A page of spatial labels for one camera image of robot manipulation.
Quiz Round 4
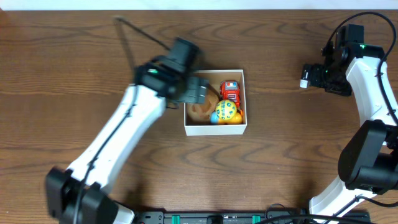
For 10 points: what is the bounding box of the brown plush toy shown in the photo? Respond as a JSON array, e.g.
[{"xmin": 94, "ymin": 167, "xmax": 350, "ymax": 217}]
[{"xmin": 187, "ymin": 85, "xmax": 220, "ymax": 123}]

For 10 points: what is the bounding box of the red toy fire truck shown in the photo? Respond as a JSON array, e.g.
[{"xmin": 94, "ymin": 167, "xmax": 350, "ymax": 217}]
[{"xmin": 220, "ymin": 80, "xmax": 241, "ymax": 108}]

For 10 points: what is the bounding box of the yellow blue patterned ball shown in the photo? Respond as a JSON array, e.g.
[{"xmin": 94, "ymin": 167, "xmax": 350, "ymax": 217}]
[{"xmin": 215, "ymin": 100, "xmax": 238, "ymax": 120}]

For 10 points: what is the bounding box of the yellow rubber duck toy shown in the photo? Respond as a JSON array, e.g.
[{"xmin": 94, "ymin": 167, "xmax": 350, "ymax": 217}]
[{"xmin": 210, "ymin": 110, "xmax": 243, "ymax": 125}]

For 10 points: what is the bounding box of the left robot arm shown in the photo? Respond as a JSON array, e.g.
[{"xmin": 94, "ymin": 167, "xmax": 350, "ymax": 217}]
[{"xmin": 45, "ymin": 38, "xmax": 208, "ymax": 223}]

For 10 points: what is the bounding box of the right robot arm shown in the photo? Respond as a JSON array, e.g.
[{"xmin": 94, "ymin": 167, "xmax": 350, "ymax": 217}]
[{"xmin": 300, "ymin": 24, "xmax": 397, "ymax": 218}]

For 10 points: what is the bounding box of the white cardboard box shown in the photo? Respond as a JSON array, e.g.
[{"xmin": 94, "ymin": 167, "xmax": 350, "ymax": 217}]
[{"xmin": 183, "ymin": 70, "xmax": 248, "ymax": 136}]

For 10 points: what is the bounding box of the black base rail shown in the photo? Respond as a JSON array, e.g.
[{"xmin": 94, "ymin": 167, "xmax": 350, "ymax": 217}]
[{"xmin": 133, "ymin": 203, "xmax": 371, "ymax": 224}]

